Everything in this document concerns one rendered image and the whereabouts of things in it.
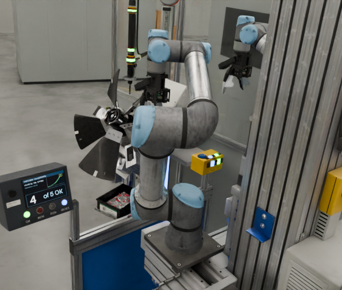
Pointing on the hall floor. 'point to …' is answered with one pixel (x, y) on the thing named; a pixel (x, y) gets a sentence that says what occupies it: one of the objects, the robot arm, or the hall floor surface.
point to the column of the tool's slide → (168, 30)
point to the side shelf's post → (179, 173)
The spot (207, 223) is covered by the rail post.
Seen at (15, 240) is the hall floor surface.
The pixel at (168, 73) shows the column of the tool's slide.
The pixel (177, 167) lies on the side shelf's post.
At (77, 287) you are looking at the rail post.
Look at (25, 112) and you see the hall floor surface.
